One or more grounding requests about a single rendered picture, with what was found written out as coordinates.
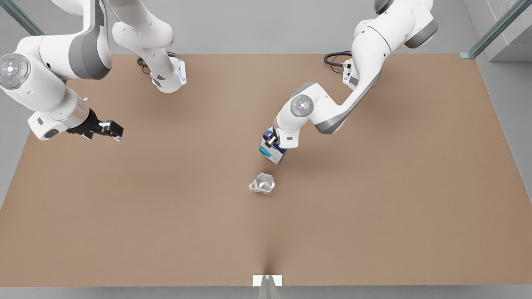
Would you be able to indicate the grey concrete block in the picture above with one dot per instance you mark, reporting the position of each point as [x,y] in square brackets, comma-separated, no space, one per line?
[509,37]

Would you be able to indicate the silver frame post with white foot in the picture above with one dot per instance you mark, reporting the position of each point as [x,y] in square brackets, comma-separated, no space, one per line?
[268,284]

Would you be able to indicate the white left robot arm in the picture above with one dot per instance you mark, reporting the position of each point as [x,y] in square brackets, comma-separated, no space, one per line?
[374,45]

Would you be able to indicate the blue and white carton box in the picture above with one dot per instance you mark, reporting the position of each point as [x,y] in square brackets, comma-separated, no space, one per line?
[272,155]

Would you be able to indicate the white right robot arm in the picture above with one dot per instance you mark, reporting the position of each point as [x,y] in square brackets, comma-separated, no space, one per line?
[45,70]

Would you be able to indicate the white faceted cup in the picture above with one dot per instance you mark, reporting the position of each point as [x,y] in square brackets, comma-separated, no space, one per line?
[262,184]

